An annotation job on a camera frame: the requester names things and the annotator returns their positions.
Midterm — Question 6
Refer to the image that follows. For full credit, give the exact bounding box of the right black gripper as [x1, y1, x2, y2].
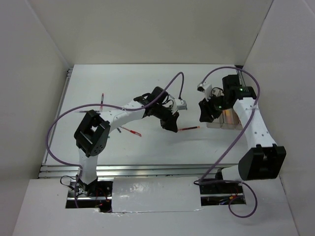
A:
[199, 92, 231, 123]

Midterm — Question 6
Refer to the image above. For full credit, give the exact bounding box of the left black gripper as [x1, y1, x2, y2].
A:
[153, 103, 179, 133]

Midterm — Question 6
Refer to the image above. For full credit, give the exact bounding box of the red refill pen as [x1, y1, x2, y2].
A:
[178, 126, 200, 131]

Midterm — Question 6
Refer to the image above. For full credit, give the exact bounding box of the orange cap highlighter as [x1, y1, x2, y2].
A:
[223, 109, 234, 124]

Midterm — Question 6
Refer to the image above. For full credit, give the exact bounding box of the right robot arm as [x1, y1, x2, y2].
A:
[197, 75, 286, 193]

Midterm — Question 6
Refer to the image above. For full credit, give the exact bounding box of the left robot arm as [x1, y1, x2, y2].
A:
[74, 87, 179, 196]

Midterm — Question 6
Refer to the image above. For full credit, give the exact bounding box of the clear container left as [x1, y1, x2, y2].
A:
[206, 118, 224, 128]

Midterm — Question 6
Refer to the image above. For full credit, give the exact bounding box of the clear container middle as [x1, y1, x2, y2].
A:
[221, 109, 239, 130]

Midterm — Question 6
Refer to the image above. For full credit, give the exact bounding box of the red gel pen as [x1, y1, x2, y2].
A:
[120, 126, 142, 137]

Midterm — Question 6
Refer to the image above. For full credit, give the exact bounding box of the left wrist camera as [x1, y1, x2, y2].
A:
[175, 99, 187, 111]

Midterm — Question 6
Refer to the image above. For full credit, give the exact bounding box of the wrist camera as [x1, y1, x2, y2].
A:
[197, 82, 213, 101]
[175, 99, 187, 111]

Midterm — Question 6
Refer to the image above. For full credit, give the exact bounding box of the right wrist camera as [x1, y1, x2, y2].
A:
[197, 82, 213, 101]

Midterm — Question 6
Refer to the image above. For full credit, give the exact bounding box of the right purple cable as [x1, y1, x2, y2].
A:
[198, 66, 262, 218]

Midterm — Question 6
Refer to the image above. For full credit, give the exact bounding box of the purple cable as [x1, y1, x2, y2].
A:
[198, 66, 262, 218]
[46, 71, 185, 209]

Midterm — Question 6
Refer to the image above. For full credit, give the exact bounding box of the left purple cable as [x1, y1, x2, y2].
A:
[46, 71, 185, 209]

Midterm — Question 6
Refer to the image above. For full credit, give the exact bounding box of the aluminium frame rail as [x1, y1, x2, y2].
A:
[38, 164, 210, 178]

